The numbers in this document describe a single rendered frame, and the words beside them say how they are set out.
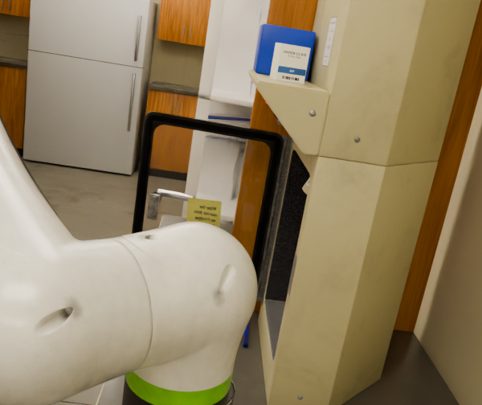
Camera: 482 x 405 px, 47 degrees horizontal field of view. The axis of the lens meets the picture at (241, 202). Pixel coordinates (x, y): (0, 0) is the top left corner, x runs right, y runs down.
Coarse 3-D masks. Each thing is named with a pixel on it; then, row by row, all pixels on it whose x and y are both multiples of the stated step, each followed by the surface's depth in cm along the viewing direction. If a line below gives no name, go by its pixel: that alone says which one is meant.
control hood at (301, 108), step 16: (256, 80) 88; (272, 80) 89; (272, 96) 84; (288, 96) 84; (304, 96) 84; (320, 96) 84; (288, 112) 85; (304, 112) 85; (320, 112) 85; (288, 128) 86; (304, 128) 86; (320, 128) 86; (304, 144) 86; (320, 144) 87
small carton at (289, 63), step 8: (280, 48) 91; (288, 48) 91; (296, 48) 91; (304, 48) 91; (280, 56) 91; (288, 56) 91; (296, 56) 92; (304, 56) 92; (272, 64) 95; (280, 64) 92; (288, 64) 92; (296, 64) 92; (304, 64) 92; (272, 72) 95; (280, 72) 92; (288, 72) 92; (296, 72) 92; (304, 72) 93; (280, 80) 92; (288, 80) 93; (296, 80) 93
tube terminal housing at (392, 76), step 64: (320, 0) 108; (384, 0) 81; (448, 0) 86; (320, 64) 97; (384, 64) 83; (448, 64) 93; (384, 128) 86; (320, 192) 89; (384, 192) 90; (320, 256) 92; (384, 256) 98; (320, 320) 95; (384, 320) 107; (320, 384) 99
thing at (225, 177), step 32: (160, 128) 119; (160, 160) 121; (192, 160) 120; (224, 160) 120; (256, 160) 119; (160, 192) 123; (192, 192) 122; (224, 192) 122; (256, 192) 121; (160, 224) 125; (224, 224) 124; (256, 224) 123
